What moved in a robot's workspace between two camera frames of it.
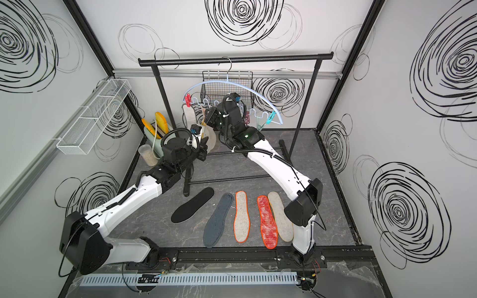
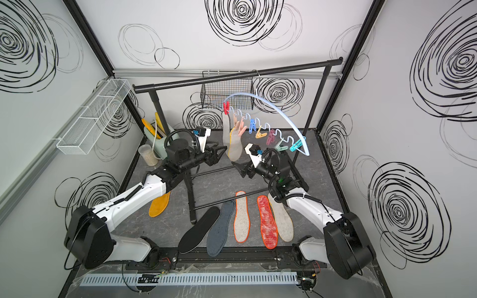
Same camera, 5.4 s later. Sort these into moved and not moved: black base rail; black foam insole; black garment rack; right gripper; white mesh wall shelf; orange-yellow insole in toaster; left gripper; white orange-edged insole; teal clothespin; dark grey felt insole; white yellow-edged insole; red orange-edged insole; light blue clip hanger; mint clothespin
Moved: light blue clip hanger; right gripper; dark grey felt insole; black foam insole; left gripper; teal clothespin; mint clothespin; black garment rack
Not moved: white yellow-edged insole; white mesh wall shelf; white orange-edged insole; orange-yellow insole in toaster; black base rail; red orange-edged insole
